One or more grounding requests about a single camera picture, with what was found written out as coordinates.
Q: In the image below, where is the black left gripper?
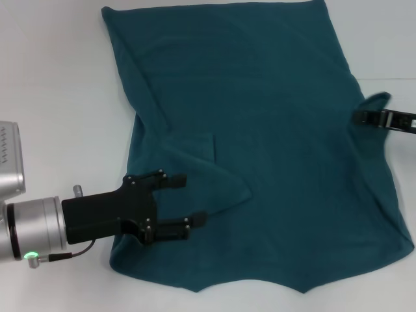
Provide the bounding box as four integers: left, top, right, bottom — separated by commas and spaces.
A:
61, 169, 208, 245

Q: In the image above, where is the left gripper cable with plug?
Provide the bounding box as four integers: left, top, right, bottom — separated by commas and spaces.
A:
26, 239, 97, 270

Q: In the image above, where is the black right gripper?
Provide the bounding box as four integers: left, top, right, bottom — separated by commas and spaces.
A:
353, 109, 416, 136

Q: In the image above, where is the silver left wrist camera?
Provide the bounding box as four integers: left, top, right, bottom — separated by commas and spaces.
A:
0, 121, 26, 199

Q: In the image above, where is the blue teal shirt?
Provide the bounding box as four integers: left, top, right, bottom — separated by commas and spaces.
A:
101, 0, 415, 285

